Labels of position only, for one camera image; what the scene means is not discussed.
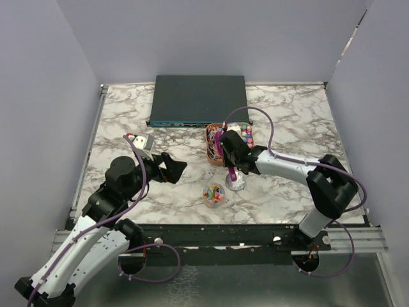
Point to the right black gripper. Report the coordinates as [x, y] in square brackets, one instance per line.
[227, 162]

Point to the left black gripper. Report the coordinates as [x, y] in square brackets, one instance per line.
[172, 171]

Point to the clear plastic jar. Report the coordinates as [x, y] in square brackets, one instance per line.
[213, 195]

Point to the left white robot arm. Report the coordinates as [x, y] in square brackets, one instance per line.
[101, 232]

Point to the silver jar lid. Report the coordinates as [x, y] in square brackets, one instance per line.
[236, 185]

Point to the beige tray of star candies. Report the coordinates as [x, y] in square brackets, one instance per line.
[246, 134]

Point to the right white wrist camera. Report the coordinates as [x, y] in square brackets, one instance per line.
[232, 126]

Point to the purple plastic scoop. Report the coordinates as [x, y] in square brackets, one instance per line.
[232, 175]

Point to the blue network switch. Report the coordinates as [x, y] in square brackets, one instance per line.
[197, 100]

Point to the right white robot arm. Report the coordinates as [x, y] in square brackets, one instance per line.
[331, 187]

